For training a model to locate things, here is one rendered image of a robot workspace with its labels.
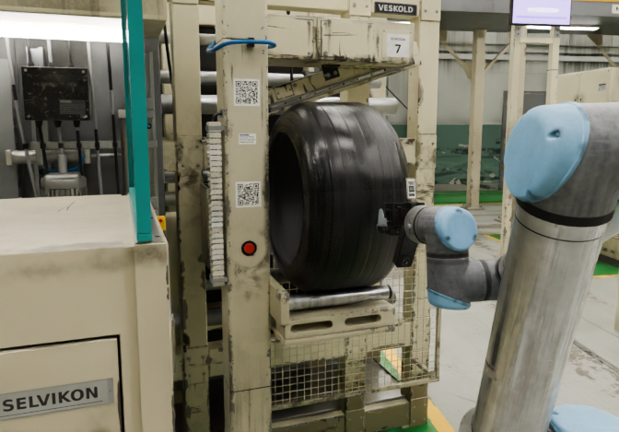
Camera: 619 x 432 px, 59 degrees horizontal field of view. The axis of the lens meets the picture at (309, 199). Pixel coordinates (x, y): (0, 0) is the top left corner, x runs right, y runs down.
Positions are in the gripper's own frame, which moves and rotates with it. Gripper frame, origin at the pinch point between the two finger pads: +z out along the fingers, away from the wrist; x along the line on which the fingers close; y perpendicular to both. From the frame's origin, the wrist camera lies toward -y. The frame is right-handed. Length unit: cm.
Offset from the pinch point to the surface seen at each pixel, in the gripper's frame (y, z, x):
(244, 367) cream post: -42, 28, 34
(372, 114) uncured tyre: 32.4, 11.8, -4.3
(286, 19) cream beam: 68, 40, 12
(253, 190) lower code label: 11.7, 21.0, 30.2
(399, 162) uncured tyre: 17.7, 2.1, -7.2
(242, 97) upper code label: 38, 18, 33
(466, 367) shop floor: -98, 137, -120
